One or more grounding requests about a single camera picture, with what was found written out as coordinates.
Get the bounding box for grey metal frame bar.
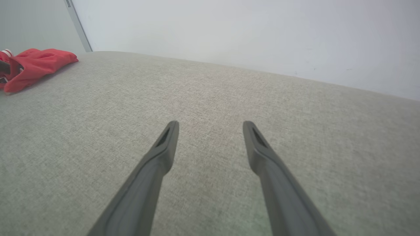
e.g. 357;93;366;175
64;0;93;53

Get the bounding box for red basketball jersey white sleeves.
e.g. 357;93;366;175
0;48;79;94

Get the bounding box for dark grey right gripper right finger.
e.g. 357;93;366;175
242;121;336;236

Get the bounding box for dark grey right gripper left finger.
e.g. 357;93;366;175
87;121;180;236

